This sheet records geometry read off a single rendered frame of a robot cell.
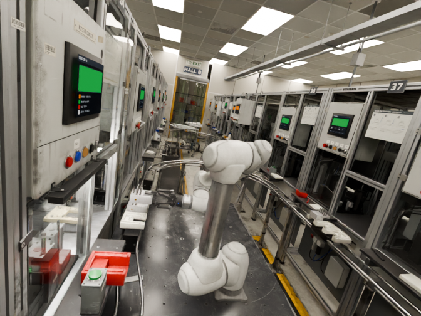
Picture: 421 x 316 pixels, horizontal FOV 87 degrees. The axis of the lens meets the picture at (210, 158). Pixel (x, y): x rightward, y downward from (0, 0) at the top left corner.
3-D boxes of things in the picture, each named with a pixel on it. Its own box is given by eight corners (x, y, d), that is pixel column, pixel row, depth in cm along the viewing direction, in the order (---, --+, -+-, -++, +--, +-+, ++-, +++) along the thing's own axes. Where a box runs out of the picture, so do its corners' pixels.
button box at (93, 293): (98, 314, 74) (101, 284, 71) (72, 314, 73) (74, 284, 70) (105, 294, 82) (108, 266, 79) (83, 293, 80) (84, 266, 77)
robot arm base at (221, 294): (236, 271, 139) (238, 263, 138) (247, 302, 118) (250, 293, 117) (208, 269, 136) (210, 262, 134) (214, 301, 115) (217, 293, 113)
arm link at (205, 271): (224, 294, 111) (185, 311, 99) (207, 272, 124) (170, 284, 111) (260, 146, 93) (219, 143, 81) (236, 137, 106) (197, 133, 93)
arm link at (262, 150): (247, 155, 117) (227, 154, 109) (270, 133, 105) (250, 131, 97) (257, 177, 111) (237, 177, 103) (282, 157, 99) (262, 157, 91)
